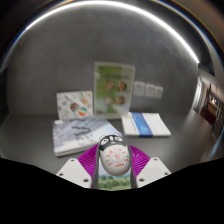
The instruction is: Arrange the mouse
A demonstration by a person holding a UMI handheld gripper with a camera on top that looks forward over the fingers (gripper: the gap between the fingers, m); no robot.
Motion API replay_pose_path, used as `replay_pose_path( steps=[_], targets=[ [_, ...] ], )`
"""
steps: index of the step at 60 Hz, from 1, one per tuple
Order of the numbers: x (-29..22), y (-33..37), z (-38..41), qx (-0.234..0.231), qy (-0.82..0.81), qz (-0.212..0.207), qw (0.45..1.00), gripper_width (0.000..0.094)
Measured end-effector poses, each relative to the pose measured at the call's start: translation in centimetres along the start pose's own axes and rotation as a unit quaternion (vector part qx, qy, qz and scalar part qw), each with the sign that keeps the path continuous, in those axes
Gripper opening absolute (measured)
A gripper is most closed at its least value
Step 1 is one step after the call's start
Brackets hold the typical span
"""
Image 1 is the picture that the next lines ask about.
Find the white panda-print computer mouse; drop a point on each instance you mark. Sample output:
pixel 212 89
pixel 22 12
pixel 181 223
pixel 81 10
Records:
pixel 115 156

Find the white book with blue stripe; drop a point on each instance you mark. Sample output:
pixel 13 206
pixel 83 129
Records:
pixel 146 124

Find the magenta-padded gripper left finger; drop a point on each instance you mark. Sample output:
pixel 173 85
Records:
pixel 85 165

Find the green upright poster sign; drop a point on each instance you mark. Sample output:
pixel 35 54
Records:
pixel 113 88

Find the colourful illustrated white card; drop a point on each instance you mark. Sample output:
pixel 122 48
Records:
pixel 74 105

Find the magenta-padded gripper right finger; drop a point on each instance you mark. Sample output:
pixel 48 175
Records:
pixel 141 165

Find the grey-blue magazine stack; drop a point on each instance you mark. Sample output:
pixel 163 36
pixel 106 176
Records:
pixel 76 133

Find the white wall socket plates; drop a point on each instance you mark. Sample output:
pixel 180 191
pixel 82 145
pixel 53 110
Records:
pixel 148 90

